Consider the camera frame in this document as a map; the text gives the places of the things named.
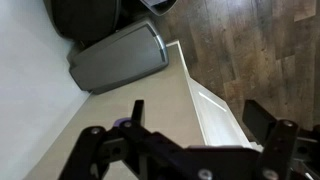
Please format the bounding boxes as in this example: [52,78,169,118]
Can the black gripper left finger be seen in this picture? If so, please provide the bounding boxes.
[59,99,188,180]

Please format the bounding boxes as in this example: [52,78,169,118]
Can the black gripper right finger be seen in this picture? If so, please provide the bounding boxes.
[242,99,320,180]

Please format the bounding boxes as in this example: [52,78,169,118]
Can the grey plastic trash can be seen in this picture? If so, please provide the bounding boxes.
[68,18,170,95]

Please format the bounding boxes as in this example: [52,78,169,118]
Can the black round bin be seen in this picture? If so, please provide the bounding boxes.
[43,0,123,42]

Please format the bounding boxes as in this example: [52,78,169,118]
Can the grey container with dark rim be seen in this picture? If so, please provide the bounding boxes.
[139,0,182,17]

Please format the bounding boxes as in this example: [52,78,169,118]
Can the purple gripper mount piece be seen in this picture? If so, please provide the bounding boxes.
[112,116,134,129]

